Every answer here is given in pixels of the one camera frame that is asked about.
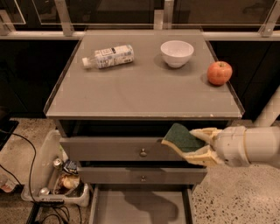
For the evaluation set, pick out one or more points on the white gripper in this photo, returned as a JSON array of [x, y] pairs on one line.
[[229, 146]]

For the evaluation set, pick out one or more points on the green yellow sponge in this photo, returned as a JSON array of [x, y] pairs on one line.
[[181, 140]]

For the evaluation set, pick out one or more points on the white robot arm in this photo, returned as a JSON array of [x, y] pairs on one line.
[[262, 145]]

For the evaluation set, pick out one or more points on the grey drawer cabinet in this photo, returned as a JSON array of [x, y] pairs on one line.
[[143, 98]]

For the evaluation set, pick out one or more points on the bottom grey open drawer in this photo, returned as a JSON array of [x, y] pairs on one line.
[[142, 204]]

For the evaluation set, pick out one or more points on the middle grey drawer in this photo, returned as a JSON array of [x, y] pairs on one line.
[[142, 175]]

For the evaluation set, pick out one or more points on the top grey drawer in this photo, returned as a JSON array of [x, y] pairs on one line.
[[89, 148]]

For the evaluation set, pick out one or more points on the red apple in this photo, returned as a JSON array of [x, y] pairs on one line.
[[219, 72]]

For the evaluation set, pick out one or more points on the white ceramic bowl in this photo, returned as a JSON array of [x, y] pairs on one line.
[[176, 53]]

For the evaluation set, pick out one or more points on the metal window railing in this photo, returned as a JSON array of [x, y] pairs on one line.
[[218, 20]]

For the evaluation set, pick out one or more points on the clear plastic water bottle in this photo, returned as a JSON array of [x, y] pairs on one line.
[[109, 57]]

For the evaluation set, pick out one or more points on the blue patterned snack bag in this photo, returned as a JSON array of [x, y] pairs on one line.
[[70, 167]]

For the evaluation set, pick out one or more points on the crumpled snack wrapper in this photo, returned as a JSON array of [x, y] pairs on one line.
[[67, 183]]

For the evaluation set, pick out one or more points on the silver can upper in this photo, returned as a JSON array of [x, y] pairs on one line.
[[57, 163]]

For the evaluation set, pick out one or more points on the silver can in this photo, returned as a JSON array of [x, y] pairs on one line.
[[57, 163], [44, 191]]

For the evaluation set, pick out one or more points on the clear plastic bin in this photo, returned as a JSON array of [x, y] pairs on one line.
[[43, 174]]

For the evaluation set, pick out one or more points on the silver can lower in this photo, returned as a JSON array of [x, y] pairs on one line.
[[44, 191]]

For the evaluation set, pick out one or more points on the small bottle on floor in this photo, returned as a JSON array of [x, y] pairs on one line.
[[6, 184]]

